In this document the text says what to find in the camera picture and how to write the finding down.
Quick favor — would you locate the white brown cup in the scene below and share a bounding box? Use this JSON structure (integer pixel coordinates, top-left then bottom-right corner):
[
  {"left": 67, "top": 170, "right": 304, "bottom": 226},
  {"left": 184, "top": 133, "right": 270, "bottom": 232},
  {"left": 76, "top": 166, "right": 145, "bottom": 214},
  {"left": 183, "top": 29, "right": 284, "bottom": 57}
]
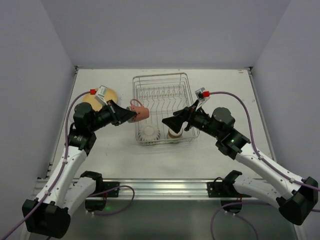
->
[{"left": 167, "top": 128, "right": 183, "bottom": 139}]

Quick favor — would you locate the pink mug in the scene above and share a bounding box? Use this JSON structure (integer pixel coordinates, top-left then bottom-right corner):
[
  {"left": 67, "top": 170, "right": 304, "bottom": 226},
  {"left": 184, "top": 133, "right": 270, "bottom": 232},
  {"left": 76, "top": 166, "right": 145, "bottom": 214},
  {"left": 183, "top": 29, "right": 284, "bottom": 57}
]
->
[{"left": 127, "top": 99, "right": 150, "bottom": 123}]

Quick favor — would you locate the yellow plate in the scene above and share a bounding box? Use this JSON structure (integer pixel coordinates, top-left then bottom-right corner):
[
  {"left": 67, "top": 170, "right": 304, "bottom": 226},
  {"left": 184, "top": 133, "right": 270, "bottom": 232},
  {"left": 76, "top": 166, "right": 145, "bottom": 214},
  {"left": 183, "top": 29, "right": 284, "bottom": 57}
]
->
[{"left": 82, "top": 88, "right": 118, "bottom": 112}]

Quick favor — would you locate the white striped bowl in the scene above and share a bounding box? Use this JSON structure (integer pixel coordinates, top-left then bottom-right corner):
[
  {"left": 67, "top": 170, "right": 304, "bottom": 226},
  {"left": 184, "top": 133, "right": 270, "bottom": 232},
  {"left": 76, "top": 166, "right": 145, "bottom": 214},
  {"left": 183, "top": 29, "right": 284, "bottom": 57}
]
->
[{"left": 138, "top": 124, "right": 161, "bottom": 143}]

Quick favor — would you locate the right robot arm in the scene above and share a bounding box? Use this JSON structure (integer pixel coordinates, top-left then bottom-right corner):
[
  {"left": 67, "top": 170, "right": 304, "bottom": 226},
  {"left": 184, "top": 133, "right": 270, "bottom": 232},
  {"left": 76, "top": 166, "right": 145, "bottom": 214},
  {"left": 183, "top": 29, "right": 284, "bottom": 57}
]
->
[{"left": 162, "top": 105, "right": 319, "bottom": 226}]

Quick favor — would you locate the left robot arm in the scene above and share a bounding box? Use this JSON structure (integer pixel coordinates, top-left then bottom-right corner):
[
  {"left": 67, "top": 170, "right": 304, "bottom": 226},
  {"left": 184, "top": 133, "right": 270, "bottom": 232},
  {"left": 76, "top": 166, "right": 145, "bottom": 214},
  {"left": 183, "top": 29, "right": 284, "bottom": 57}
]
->
[{"left": 22, "top": 100, "right": 137, "bottom": 239}]

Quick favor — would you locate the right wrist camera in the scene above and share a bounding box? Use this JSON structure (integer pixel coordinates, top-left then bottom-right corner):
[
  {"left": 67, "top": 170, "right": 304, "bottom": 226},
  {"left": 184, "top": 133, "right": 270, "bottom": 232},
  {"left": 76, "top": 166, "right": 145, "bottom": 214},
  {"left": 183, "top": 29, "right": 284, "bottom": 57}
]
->
[{"left": 195, "top": 87, "right": 210, "bottom": 110}]

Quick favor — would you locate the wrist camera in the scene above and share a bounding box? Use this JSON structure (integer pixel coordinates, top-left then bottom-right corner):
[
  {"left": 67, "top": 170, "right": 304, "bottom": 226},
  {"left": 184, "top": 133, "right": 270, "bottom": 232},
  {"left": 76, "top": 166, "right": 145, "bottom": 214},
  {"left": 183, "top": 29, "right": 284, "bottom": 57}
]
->
[
  {"left": 195, "top": 87, "right": 210, "bottom": 110},
  {"left": 94, "top": 85, "right": 108, "bottom": 106}
]

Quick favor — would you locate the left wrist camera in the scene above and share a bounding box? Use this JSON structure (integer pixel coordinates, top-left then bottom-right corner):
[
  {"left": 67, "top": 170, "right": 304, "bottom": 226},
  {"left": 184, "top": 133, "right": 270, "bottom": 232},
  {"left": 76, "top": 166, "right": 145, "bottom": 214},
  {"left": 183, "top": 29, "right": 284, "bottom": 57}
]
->
[{"left": 94, "top": 85, "right": 108, "bottom": 106}]

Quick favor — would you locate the wire dish rack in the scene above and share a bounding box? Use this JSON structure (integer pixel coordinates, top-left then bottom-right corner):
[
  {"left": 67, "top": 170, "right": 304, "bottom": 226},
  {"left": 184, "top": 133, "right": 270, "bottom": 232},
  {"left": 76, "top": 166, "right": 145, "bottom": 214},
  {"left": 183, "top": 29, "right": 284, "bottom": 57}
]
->
[{"left": 132, "top": 72, "right": 200, "bottom": 146}]

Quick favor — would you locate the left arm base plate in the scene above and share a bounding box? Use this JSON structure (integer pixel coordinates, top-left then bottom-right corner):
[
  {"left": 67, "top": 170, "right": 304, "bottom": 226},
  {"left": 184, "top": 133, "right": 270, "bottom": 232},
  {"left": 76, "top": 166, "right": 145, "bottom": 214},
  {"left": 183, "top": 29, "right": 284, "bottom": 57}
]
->
[{"left": 89, "top": 181, "right": 120, "bottom": 198}]

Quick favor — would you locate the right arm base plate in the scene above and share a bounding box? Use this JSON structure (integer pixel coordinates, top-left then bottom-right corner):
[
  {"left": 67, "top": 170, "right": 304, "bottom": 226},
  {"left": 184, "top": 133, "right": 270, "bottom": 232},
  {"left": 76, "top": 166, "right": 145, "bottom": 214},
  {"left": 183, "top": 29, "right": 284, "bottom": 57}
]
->
[{"left": 206, "top": 181, "right": 240, "bottom": 198}]

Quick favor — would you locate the aluminium mounting rail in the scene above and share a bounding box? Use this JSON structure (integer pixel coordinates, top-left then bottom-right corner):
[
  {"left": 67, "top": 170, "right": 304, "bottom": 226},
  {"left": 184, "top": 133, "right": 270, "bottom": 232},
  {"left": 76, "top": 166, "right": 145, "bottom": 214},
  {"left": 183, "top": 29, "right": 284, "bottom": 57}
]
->
[{"left": 32, "top": 177, "right": 276, "bottom": 201}]

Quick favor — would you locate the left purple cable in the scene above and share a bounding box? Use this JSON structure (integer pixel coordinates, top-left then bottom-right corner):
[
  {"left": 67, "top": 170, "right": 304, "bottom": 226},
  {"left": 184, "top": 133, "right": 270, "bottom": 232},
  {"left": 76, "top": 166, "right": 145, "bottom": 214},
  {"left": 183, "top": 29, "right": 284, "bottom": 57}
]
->
[{"left": 0, "top": 87, "right": 136, "bottom": 238}]

